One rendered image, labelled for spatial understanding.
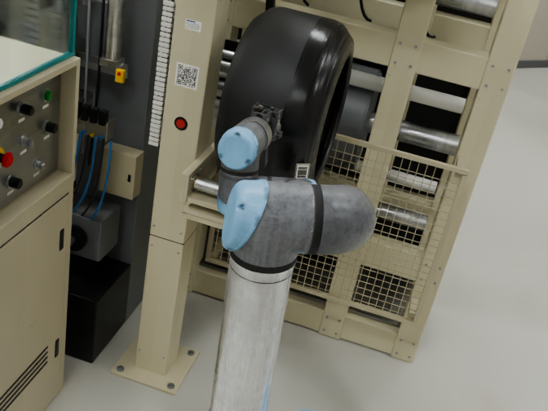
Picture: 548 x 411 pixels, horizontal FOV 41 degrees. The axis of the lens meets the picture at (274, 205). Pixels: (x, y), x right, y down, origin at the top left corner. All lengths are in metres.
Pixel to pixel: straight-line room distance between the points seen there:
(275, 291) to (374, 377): 1.97
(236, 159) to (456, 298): 2.32
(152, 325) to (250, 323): 1.56
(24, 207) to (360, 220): 1.20
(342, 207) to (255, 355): 0.32
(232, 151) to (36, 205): 0.73
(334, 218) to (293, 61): 0.97
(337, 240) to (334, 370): 1.99
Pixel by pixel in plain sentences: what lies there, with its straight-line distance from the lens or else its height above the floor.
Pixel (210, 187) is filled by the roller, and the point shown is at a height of 0.91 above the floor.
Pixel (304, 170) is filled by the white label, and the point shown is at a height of 1.11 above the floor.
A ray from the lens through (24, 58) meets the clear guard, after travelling 2.00.
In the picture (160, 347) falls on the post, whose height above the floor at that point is 0.14.
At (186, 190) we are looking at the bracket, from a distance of 2.32.
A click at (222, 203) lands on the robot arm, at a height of 1.16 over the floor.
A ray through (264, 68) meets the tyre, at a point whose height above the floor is 1.36.
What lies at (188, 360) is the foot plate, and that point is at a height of 0.01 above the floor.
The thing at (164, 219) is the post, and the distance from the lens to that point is 2.54.
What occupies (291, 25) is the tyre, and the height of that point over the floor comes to 1.45.
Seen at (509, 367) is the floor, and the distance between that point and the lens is 3.52.
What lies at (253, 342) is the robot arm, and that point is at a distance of 1.29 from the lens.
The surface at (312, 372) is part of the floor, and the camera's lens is 3.09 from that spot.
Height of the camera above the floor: 2.00
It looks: 28 degrees down
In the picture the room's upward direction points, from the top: 12 degrees clockwise
